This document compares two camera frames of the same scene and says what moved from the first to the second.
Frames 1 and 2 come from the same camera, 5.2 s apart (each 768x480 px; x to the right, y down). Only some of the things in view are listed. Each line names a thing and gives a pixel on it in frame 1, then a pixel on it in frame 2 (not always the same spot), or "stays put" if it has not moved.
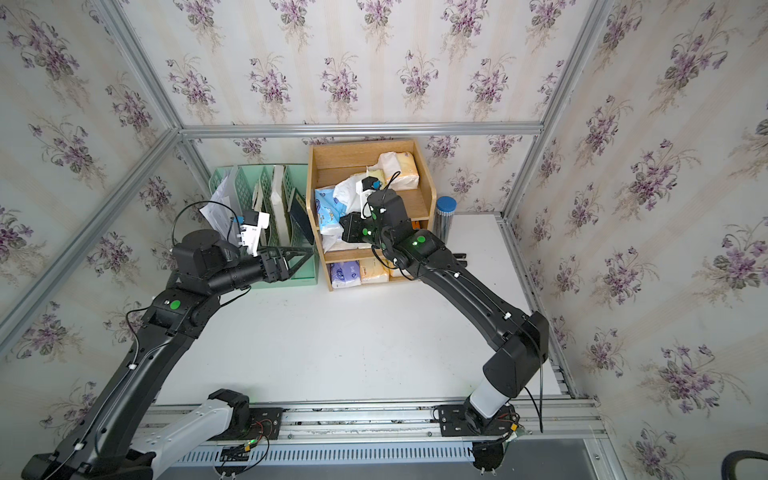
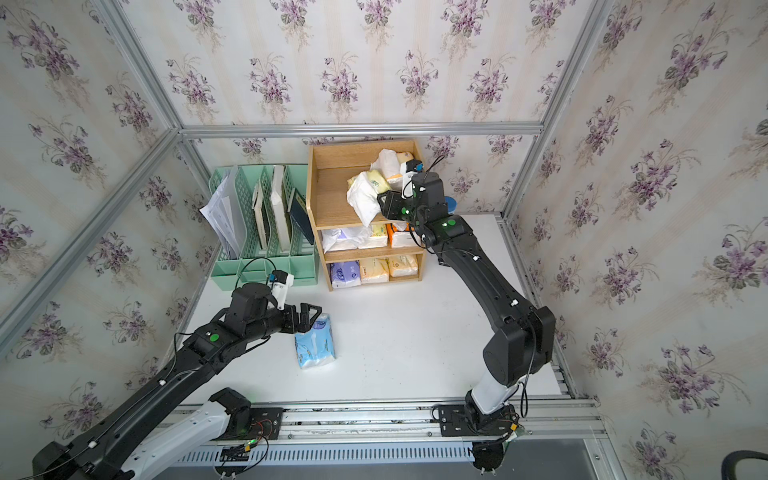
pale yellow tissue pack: x=373 y=271 stays put
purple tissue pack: x=345 y=273 stays put
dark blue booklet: x=299 y=212 stays put
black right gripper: x=349 y=226 → x=389 y=205
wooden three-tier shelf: x=340 y=179 stays put
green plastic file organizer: x=268 y=206 stays put
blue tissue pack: x=329 y=212 → x=316 y=346
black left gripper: x=272 y=269 → x=304 y=324
